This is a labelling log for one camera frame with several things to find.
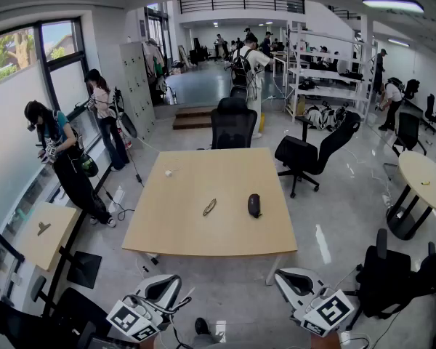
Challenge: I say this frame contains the person's black shoe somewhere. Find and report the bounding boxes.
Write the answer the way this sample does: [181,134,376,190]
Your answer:
[194,317,212,337]

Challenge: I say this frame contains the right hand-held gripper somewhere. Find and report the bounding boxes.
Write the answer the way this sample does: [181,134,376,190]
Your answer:
[275,267,355,338]

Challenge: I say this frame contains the person's grey trousers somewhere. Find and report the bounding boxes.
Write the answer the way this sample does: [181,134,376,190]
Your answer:
[191,332,226,349]

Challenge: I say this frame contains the long ceiling light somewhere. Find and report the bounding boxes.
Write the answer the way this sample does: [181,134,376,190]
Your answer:
[361,0,425,15]

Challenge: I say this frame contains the clothes rack with garments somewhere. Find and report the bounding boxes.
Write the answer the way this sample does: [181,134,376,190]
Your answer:
[142,37,169,96]

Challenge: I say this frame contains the black chair with chrome legs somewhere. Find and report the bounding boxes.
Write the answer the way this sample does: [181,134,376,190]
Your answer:
[382,111,429,171]

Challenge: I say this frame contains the grey metal locker cabinet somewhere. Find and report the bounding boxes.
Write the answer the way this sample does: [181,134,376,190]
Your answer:
[118,41,158,142]

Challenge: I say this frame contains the green and black helmet device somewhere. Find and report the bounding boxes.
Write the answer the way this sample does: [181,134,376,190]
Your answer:
[80,153,100,179]

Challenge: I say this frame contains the person's right forearm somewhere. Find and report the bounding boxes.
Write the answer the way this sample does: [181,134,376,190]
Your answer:
[310,332,342,349]

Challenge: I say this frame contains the large window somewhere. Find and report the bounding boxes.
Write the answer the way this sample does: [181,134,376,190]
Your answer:
[0,15,112,239]

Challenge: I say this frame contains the black padded office chair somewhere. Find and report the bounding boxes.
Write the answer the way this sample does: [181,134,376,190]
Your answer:
[274,111,362,199]

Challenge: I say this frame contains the black balcony railing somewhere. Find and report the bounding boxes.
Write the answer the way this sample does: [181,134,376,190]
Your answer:
[177,0,307,15]

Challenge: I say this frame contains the thin-framed eyeglasses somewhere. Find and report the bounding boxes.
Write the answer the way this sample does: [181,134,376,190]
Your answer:
[202,198,218,218]

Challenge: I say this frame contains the black and white gear bags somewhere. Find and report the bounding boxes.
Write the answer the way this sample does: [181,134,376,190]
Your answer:
[303,101,352,133]

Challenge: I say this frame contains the round wooden table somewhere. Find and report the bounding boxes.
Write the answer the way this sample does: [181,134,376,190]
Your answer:
[385,151,436,241]

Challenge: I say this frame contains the black mesh office chair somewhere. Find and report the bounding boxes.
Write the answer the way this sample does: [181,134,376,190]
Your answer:
[210,97,259,151]

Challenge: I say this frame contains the wooden steps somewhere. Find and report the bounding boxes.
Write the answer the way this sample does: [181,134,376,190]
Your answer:
[171,105,219,131]

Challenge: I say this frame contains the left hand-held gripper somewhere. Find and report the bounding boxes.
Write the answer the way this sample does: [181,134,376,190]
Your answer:
[106,273,185,343]

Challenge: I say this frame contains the black glasses case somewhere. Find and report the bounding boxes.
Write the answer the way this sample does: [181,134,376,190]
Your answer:
[247,193,264,220]

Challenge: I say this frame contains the white metal shelving rack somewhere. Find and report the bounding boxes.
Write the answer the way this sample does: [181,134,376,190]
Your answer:
[284,21,378,124]

